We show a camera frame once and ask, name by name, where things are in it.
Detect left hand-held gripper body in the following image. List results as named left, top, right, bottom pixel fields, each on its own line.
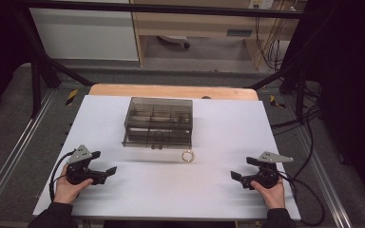
left=65, top=144, right=94, bottom=186

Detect light wooden desk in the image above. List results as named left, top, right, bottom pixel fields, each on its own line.
left=128, top=0, right=302, bottom=68

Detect small metal ring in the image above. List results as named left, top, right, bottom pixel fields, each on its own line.
left=181, top=150, right=196, bottom=164

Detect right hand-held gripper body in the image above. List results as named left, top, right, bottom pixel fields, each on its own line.
left=249, top=151, right=295, bottom=191

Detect hanging cable bundle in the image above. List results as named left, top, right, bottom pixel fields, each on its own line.
left=254, top=15, right=288, bottom=72

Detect black curtain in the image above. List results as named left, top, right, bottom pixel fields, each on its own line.
left=0, top=0, right=34, bottom=118
left=284, top=0, right=365, bottom=207

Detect light wooden table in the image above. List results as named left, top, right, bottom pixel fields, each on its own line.
left=87, top=83, right=260, bottom=102

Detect black floor cables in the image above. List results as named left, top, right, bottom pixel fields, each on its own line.
left=270, top=89, right=322, bottom=181

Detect aluminium floor rail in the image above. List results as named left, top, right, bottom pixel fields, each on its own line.
left=0, top=89, right=58, bottom=218
left=296, top=124, right=354, bottom=228

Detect white table board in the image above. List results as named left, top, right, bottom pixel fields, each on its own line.
left=32, top=94, right=302, bottom=221

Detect white cabinet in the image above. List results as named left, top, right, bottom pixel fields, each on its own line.
left=29, top=7, right=140, bottom=62

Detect person's right hand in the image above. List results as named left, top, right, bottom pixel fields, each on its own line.
left=250, top=178, right=287, bottom=210

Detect yellow black striped tape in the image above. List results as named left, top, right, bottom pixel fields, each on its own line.
left=269, top=94, right=287, bottom=110
left=65, top=88, right=79, bottom=107

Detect black metal frame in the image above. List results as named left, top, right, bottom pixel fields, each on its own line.
left=12, top=0, right=315, bottom=124

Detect person's left hand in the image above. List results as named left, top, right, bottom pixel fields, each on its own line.
left=53, top=163, right=95, bottom=205

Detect office chair base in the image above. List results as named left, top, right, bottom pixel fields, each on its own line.
left=157, top=34, right=192, bottom=50

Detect white power strip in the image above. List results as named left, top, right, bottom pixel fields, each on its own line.
left=247, top=0, right=276, bottom=10

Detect smoky clear plastic drawer box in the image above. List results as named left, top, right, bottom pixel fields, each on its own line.
left=122, top=96, right=194, bottom=150

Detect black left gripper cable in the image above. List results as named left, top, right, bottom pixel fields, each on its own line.
left=48, top=150, right=76, bottom=202

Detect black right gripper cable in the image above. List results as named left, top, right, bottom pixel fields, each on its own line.
left=277, top=170, right=326, bottom=227

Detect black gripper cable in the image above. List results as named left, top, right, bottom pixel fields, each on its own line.
left=48, top=150, right=76, bottom=202
left=277, top=170, right=326, bottom=227

